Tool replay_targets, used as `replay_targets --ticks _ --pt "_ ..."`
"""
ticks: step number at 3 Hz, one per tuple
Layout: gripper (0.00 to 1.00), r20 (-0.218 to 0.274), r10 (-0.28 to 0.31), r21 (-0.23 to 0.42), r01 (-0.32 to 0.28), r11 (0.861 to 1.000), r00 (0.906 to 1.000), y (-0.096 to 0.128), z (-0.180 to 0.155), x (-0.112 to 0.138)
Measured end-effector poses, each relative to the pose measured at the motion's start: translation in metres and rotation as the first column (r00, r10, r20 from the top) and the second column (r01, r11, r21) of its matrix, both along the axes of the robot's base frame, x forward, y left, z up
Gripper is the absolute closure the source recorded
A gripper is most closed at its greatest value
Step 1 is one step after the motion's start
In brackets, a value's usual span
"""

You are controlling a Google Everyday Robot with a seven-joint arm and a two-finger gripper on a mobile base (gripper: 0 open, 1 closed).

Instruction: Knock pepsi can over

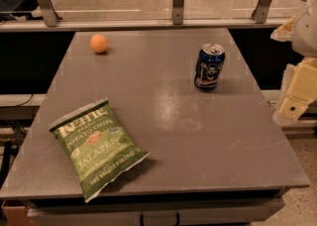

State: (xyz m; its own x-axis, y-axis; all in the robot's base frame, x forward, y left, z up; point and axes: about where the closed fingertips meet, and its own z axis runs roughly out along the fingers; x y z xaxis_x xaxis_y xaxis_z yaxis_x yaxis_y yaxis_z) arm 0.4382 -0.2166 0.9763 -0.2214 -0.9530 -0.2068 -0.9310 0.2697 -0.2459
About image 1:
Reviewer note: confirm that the blue pepsi can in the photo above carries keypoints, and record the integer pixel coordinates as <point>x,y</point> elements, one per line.
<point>208,67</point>

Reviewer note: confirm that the metal barrier rail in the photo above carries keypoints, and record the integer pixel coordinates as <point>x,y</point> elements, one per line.
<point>104,25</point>

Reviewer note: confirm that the green jalapeno chips bag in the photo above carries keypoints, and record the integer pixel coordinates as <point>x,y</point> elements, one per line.
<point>98,146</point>

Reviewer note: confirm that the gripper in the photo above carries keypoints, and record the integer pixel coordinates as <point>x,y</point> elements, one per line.
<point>306,35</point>

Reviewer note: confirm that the orange fruit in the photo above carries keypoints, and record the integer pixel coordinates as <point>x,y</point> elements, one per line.
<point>99,43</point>

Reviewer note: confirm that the right metal bracket post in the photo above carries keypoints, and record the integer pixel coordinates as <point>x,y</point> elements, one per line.
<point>260,13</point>

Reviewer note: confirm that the metal bracket post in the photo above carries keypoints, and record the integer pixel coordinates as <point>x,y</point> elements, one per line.
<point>177,12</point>
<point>48,12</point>
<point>260,13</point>

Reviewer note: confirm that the left metal bracket post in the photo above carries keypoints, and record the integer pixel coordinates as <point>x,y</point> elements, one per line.
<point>48,12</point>

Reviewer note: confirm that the middle metal bracket post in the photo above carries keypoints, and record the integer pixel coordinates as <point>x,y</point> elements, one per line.
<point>177,12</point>

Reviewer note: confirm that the cardboard box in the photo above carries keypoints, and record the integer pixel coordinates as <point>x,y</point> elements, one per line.
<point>16,213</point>

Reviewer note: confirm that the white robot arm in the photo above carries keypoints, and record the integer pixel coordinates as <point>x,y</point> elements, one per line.
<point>300,30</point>

